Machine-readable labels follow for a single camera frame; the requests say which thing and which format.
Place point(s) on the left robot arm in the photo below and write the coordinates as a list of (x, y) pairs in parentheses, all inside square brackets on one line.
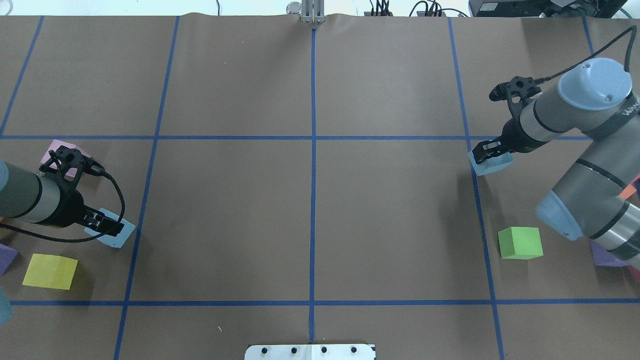
[(51, 199)]

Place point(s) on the white pedestal column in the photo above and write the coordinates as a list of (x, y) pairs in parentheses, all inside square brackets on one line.
[(334, 351)]

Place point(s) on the light blue block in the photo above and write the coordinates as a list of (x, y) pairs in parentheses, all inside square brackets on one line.
[(491, 165), (113, 241)]

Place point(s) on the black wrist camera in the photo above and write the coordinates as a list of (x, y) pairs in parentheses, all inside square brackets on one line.
[(70, 164), (520, 87)]

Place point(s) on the magenta block near bin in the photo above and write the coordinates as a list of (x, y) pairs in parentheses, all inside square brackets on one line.
[(635, 182)]

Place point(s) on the aluminium frame post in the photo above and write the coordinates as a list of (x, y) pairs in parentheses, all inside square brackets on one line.
[(312, 11)]

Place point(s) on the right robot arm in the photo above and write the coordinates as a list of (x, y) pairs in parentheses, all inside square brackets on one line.
[(595, 97)]

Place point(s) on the yellow block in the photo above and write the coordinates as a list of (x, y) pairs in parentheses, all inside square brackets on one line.
[(48, 271)]

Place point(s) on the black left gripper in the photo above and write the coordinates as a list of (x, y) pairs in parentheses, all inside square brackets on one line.
[(70, 207)]

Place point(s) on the orange block right side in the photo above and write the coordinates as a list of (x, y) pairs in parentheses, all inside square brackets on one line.
[(628, 191)]

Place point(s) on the magenta block beside orange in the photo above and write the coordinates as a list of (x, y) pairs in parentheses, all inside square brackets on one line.
[(634, 273)]

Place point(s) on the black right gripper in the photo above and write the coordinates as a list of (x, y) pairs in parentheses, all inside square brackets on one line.
[(512, 136)]

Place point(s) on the green block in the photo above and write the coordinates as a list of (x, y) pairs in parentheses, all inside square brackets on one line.
[(520, 243)]

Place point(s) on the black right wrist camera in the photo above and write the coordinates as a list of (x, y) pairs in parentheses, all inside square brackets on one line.
[(520, 87)]

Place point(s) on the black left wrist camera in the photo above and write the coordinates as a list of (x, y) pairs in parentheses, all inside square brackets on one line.
[(70, 164)]

